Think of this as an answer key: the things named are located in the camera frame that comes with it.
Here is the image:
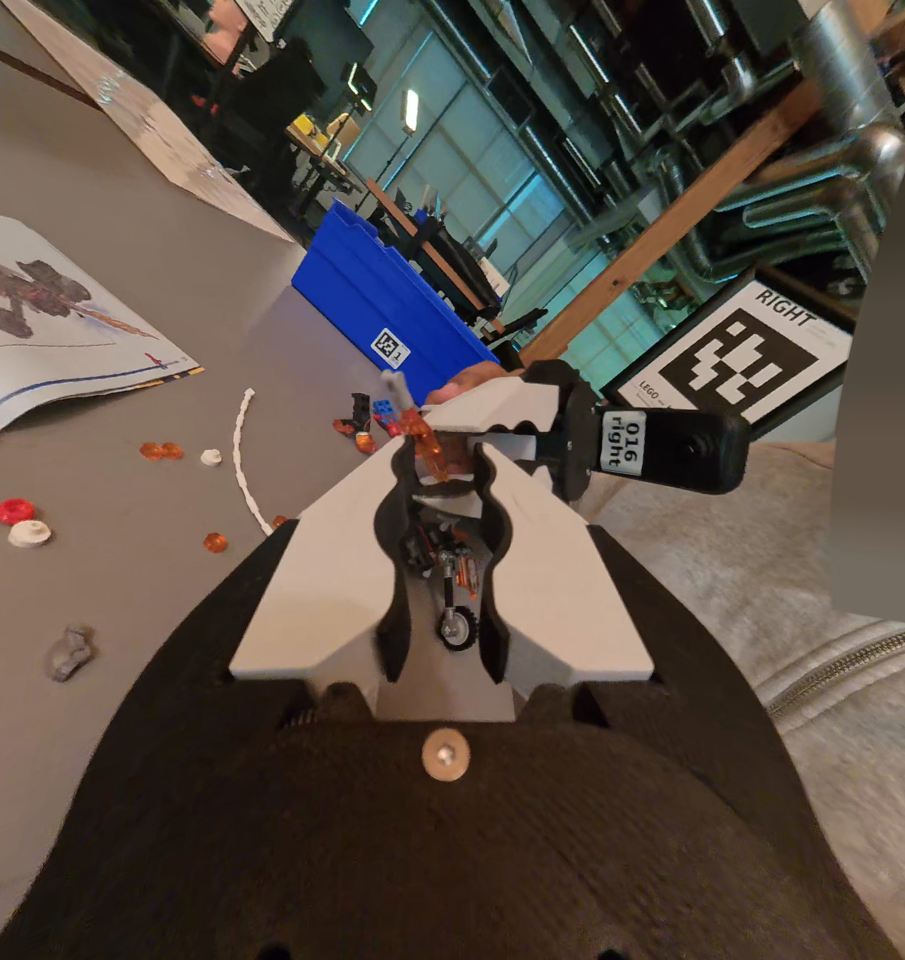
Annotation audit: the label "lego instruction booklet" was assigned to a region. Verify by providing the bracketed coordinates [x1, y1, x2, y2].
[0, 207, 205, 441]

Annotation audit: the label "grey zip hoodie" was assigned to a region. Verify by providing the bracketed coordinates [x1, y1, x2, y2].
[578, 441, 905, 960]

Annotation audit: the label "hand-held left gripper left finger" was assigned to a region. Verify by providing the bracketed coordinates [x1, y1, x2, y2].
[229, 435, 417, 717]

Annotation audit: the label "background wooden table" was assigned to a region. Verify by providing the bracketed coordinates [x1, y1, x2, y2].
[365, 177, 508, 336]

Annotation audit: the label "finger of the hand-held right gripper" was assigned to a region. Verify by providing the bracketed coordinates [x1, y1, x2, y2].
[411, 438, 557, 528]
[420, 375, 567, 436]

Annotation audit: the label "transparent orange lego flame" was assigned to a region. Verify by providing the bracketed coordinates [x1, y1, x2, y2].
[400, 405, 451, 483]

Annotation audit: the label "white chart sign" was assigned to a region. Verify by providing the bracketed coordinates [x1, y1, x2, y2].
[234, 0, 301, 43]

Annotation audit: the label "person's right hand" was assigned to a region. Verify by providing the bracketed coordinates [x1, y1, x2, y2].
[426, 361, 526, 408]

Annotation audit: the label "wooden post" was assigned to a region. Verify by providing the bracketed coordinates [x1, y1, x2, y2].
[515, 77, 826, 369]

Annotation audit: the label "blue plastic bin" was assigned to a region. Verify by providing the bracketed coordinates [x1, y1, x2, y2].
[290, 198, 500, 388]

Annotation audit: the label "black lego motorcycle model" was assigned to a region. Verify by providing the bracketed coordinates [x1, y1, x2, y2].
[400, 519, 492, 653]

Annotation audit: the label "black framed marker sign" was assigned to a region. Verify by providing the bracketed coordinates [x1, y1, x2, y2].
[600, 268, 856, 441]

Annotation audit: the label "silver ventilation ducts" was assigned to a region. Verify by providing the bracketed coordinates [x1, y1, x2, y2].
[646, 0, 905, 288]

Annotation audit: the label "black and orange lego assembly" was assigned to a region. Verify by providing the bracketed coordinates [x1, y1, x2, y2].
[331, 391, 379, 456]

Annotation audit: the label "white printed board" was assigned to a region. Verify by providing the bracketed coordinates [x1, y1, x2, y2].
[1, 0, 305, 246]

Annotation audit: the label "white lego chain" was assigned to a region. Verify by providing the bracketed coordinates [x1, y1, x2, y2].
[232, 387, 274, 536]

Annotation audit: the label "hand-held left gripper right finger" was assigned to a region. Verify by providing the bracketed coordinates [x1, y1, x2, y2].
[472, 442, 655, 717]

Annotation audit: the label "dark grey lego piece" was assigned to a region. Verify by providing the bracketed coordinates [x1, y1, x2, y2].
[43, 623, 96, 684]

